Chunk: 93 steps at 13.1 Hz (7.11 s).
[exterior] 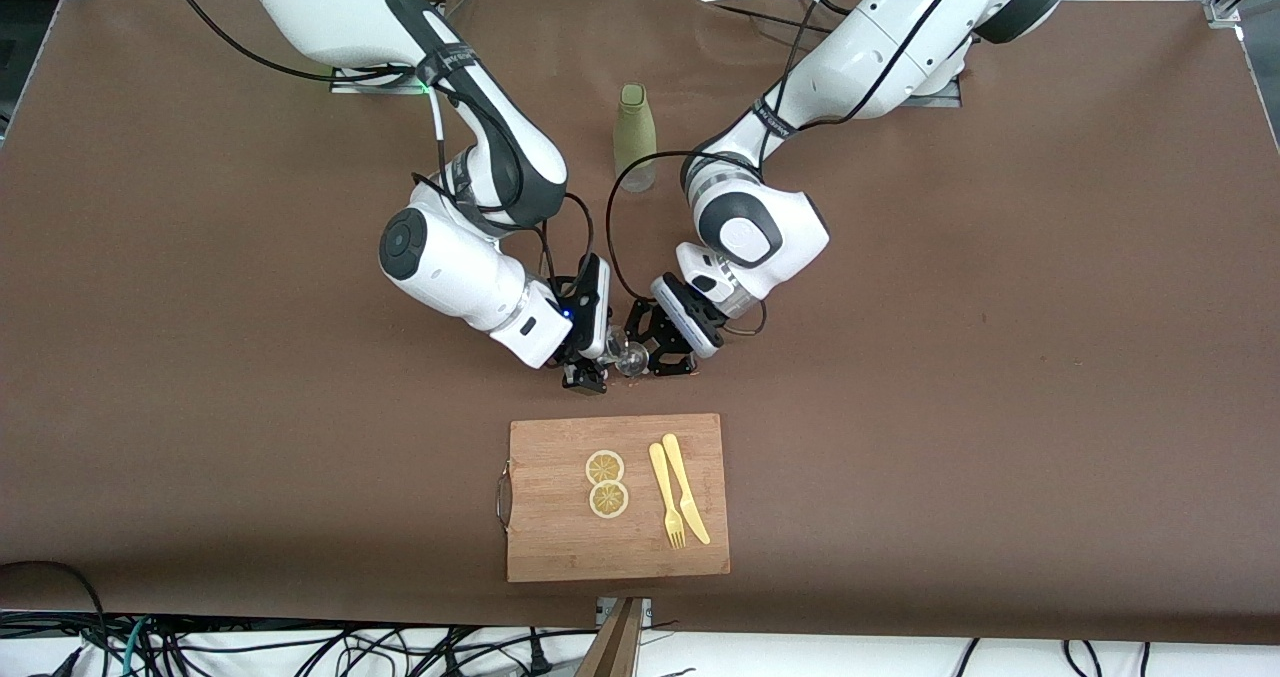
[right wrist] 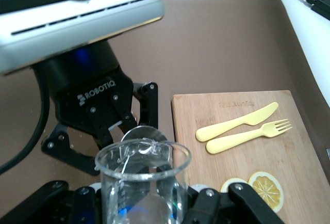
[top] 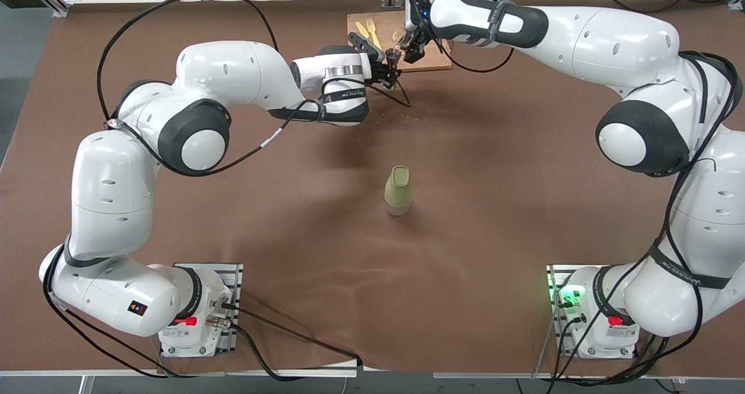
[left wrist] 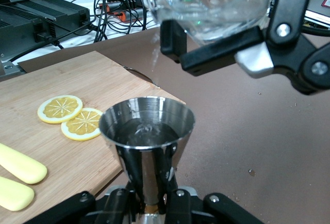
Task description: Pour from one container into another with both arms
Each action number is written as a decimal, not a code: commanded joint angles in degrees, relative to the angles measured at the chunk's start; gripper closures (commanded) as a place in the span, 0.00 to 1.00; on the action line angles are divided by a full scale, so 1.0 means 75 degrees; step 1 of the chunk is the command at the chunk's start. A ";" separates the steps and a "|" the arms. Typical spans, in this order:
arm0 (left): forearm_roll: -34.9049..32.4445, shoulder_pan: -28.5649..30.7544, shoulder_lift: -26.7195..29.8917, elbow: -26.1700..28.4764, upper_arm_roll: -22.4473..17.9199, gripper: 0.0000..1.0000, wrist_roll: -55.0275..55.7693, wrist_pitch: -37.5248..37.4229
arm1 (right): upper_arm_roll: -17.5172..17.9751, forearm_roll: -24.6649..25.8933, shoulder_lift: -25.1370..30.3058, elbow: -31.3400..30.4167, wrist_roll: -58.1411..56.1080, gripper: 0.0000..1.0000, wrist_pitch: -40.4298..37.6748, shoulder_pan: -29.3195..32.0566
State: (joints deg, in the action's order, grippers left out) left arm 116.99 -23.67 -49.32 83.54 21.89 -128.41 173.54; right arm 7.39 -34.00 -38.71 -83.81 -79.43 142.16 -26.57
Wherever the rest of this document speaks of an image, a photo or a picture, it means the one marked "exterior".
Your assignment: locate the wooden cutting board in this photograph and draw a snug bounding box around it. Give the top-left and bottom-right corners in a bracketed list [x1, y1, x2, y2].
[494, 413, 731, 584]

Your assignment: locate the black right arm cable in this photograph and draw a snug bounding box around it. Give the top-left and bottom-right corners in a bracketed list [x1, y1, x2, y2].
[163, 0, 597, 320]

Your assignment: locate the wooden post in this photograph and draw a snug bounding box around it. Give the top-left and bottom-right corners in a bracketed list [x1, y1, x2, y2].
[576, 597, 647, 677]

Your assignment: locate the yellow plastic knife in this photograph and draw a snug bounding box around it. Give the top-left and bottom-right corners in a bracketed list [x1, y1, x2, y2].
[661, 433, 712, 546]

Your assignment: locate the green sleeved glass bottle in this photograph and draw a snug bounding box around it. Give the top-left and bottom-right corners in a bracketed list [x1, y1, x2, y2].
[612, 83, 658, 194]

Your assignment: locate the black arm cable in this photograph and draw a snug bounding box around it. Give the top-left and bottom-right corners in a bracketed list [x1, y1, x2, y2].
[604, 0, 987, 304]
[163, 0, 597, 320]

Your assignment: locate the black base power cable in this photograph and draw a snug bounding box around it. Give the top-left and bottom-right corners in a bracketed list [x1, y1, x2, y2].
[700, 0, 831, 36]

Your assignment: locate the brown table cover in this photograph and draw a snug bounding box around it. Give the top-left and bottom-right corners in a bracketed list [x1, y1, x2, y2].
[0, 0, 1280, 648]

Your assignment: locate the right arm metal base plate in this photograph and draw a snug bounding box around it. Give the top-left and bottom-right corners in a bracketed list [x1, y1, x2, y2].
[328, 65, 438, 96]

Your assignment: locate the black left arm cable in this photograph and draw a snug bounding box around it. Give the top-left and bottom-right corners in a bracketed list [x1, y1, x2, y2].
[604, 0, 987, 304]

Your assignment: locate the yellow plastic fork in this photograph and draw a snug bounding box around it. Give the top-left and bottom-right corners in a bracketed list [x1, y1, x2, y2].
[648, 442, 688, 550]

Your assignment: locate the teal floor cable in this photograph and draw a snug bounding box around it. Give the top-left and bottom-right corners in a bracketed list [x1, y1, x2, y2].
[118, 617, 153, 677]

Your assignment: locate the small clear glass cup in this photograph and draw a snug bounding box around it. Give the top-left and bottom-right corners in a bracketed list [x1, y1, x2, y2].
[597, 327, 641, 376]

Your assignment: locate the black looped floor cable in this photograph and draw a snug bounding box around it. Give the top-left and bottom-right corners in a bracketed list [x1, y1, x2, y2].
[0, 560, 111, 677]

